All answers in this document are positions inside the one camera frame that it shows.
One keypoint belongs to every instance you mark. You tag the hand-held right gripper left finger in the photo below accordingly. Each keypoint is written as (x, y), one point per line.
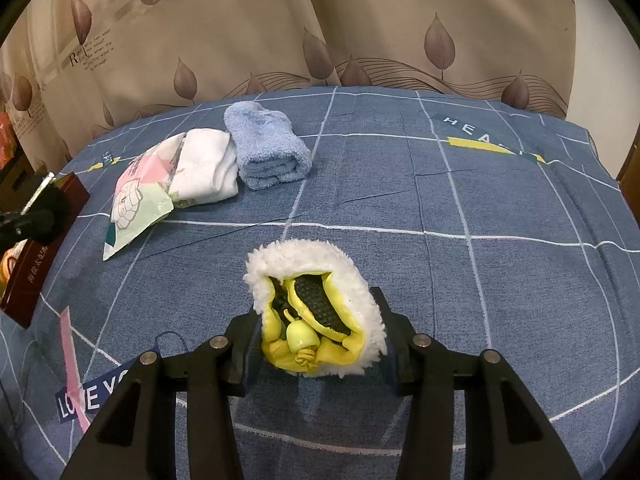
(248, 375)

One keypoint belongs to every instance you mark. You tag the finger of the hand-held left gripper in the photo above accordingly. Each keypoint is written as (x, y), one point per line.
(37, 222)

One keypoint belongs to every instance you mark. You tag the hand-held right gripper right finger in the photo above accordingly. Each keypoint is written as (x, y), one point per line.
(394, 366)

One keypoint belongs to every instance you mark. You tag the red tin box gold inside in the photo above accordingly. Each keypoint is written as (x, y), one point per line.
(55, 240)

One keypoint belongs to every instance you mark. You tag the white green snack packet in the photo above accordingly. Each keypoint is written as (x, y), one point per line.
(137, 200)

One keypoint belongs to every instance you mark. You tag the light blue towel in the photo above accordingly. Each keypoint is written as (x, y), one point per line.
(265, 145)

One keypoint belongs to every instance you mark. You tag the blue checked bedsheet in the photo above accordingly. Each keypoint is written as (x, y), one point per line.
(450, 235)

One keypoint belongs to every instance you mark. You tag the brown wooden furniture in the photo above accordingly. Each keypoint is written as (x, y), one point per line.
(631, 165)

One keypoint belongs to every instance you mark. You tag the beige leaf print curtain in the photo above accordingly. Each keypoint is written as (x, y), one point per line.
(300, 25)

